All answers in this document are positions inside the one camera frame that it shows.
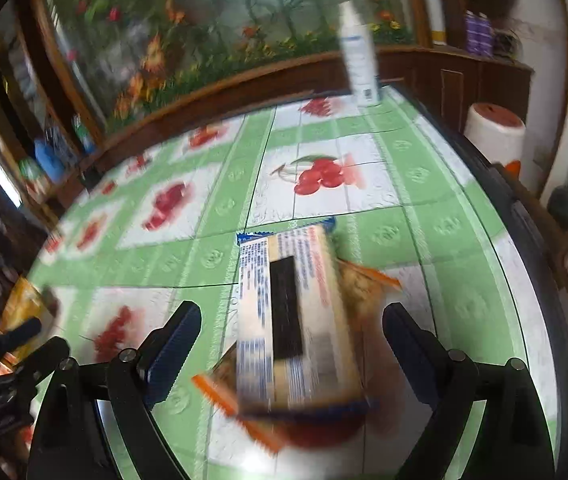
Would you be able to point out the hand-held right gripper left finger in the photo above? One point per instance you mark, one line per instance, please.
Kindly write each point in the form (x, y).
(171, 355)

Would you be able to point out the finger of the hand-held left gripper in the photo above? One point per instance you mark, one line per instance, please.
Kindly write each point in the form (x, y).
(46, 357)
(23, 331)

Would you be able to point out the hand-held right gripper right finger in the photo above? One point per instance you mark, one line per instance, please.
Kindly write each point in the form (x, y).
(414, 355)

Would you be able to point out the yellow rectangular tray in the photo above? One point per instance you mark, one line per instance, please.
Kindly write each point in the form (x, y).
(21, 300)

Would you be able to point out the orange cracker packet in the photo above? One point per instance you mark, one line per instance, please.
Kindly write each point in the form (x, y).
(364, 285)

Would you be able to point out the blue white biscuit packet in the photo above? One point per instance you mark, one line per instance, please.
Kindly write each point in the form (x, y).
(294, 320)

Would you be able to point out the green fruit print tablecloth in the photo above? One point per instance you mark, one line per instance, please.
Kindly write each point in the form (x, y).
(414, 210)

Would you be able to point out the green white bag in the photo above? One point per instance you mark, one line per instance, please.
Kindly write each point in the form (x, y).
(31, 175)

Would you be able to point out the blue thermos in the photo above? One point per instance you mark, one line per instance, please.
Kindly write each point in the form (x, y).
(48, 160)

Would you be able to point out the green label bottle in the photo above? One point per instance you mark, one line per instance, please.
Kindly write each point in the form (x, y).
(82, 135)

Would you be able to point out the dark figurine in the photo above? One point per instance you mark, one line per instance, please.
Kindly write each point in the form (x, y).
(566, 200)

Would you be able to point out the white stool with red top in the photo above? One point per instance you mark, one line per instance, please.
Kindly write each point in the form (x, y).
(494, 145)

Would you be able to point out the low wooden cabinet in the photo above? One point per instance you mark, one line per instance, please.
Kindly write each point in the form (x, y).
(464, 85)

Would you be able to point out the white spray bottle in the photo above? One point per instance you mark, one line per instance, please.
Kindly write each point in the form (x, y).
(359, 60)

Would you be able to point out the purple bottles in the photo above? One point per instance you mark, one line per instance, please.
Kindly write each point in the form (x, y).
(479, 32)

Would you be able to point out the glass flower display cabinet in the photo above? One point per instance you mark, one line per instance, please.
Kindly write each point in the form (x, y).
(213, 25)

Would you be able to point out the white yellow striped roll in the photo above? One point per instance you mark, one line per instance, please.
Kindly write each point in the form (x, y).
(434, 5)

